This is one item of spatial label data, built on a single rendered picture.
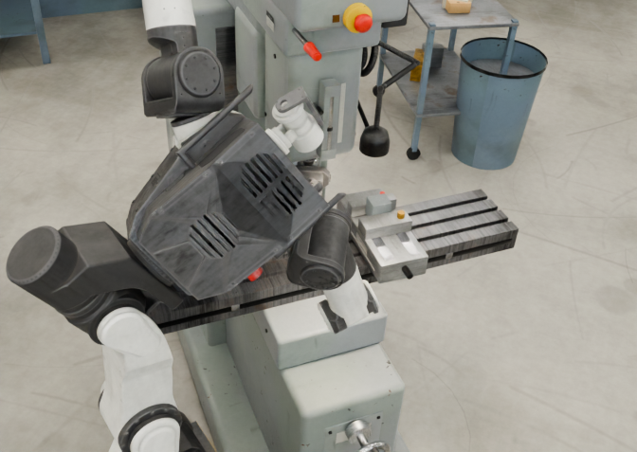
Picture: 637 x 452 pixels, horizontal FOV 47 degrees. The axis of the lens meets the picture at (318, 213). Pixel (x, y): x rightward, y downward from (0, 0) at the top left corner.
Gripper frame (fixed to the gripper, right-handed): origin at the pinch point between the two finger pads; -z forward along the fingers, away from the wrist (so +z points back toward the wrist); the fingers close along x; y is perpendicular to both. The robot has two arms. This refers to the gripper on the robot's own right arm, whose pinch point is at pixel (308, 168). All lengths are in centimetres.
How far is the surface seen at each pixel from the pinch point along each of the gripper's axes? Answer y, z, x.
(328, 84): -31.7, 11.8, -4.3
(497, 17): 37, -214, -88
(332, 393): 51, 35, -11
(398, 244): 23.5, 1.2, -27.4
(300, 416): 53, 43, -3
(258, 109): -14.7, -4.5, 14.4
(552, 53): 118, -357, -164
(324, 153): -13.1, 12.5, -4.4
